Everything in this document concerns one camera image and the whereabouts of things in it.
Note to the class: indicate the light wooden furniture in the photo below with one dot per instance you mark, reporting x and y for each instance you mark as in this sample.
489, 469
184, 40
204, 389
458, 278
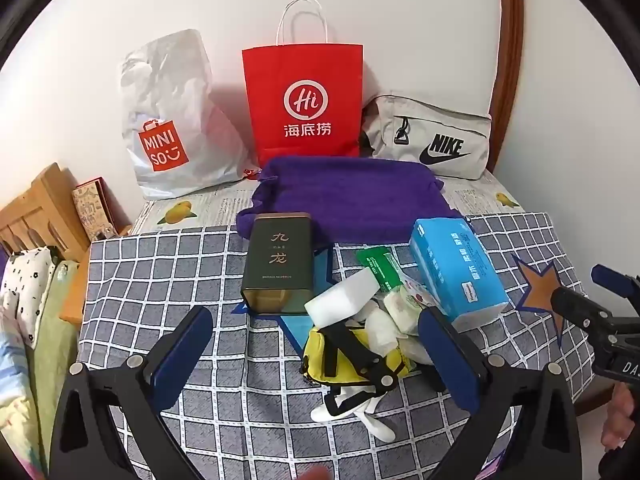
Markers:
40, 210

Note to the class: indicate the red paper bag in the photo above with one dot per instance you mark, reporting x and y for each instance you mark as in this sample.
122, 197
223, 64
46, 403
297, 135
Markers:
300, 70

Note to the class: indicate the brown wooden headboard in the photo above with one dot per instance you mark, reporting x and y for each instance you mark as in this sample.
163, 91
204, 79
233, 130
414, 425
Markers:
510, 35

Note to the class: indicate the light blue printed quilt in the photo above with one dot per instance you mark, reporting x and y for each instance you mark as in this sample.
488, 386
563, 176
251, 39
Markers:
15, 410

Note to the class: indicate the person's right hand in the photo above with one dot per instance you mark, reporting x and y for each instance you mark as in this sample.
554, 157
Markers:
622, 420

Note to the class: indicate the green cloth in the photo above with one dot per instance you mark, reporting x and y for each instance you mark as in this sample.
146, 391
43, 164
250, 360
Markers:
52, 360

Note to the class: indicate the white plastic shopping bag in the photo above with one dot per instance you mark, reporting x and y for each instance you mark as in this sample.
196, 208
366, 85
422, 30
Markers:
170, 90

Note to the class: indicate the grey waist bag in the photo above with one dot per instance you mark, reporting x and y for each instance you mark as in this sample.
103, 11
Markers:
450, 120

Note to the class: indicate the green flat packet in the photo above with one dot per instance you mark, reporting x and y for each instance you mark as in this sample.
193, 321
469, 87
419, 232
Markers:
377, 265

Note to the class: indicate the patterned small box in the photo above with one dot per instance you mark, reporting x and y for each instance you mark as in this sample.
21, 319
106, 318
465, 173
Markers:
92, 205

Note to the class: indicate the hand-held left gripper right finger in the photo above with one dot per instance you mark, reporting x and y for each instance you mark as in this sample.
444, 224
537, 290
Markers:
447, 360

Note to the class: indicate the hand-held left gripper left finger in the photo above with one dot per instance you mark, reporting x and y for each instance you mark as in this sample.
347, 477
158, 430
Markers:
185, 355

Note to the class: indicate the purple towel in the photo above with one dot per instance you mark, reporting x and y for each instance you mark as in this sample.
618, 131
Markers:
350, 195

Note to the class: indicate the grey checkered blanket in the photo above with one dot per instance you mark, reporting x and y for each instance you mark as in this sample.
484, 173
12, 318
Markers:
150, 285

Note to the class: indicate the yellow mesh pouch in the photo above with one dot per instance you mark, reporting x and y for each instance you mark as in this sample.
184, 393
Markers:
325, 355

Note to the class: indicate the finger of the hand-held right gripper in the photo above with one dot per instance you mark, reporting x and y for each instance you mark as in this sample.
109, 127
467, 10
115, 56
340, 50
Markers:
580, 310
617, 285

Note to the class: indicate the white glove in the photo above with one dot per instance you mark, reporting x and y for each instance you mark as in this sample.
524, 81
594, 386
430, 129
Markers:
370, 415

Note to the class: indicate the white floral pillow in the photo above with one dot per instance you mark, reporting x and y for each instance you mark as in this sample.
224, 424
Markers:
27, 290

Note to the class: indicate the dark green tin box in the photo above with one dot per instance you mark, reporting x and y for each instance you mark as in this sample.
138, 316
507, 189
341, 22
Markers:
275, 260

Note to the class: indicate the blue tissue pack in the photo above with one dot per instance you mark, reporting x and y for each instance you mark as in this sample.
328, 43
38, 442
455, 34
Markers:
450, 265

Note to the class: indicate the white sponge block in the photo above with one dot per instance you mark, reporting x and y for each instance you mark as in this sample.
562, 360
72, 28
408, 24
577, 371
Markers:
340, 295

